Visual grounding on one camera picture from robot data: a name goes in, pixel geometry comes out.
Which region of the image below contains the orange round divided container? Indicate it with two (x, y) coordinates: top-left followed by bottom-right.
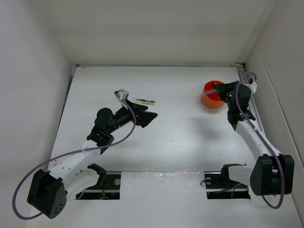
(201, 80), (225, 109)

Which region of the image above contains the aluminium rail right side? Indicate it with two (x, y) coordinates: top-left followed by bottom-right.
(235, 63), (264, 132)

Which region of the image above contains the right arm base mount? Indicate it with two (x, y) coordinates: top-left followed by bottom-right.
(200, 163), (251, 200)

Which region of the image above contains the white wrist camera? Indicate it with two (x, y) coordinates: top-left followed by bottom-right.
(246, 79), (257, 94)
(114, 89), (129, 103)

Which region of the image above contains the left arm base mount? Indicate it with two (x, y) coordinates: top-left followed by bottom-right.
(76, 163), (122, 200)

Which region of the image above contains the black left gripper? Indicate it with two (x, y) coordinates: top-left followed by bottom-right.
(107, 99), (157, 134)

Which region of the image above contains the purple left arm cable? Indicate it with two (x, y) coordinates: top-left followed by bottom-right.
(12, 91), (137, 220)

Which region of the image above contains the green yellow highlighter pen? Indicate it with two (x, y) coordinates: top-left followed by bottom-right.
(134, 98), (156, 105)

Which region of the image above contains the grey purple pen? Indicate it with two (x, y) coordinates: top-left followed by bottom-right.
(201, 89), (217, 96)

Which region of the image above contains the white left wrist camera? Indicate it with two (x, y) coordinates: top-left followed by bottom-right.
(114, 89), (129, 103)

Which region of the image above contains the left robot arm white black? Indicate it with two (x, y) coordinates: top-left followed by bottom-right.
(27, 101), (158, 219)

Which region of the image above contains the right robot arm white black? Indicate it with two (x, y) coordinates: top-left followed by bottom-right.
(216, 81), (295, 196)

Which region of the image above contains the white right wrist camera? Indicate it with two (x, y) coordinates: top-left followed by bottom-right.
(246, 79), (257, 94)

